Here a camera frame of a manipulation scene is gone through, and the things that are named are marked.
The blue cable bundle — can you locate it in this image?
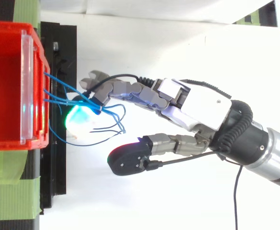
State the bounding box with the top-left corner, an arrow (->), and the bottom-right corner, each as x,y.
43,71 -> 127,147

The black coiled cable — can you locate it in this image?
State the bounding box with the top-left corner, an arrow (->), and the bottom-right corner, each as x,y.
216,99 -> 254,154

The red bin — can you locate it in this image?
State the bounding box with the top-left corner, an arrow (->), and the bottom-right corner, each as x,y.
0,20 -> 51,151

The thin black cable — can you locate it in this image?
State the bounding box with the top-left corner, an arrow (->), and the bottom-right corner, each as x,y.
220,155 -> 244,230
145,150 -> 221,171
83,73 -> 155,98

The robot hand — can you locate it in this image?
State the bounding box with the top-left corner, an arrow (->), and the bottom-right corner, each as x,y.
65,70 -> 233,177

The black panel with green patches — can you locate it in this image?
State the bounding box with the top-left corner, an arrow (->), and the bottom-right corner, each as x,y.
232,0 -> 280,34

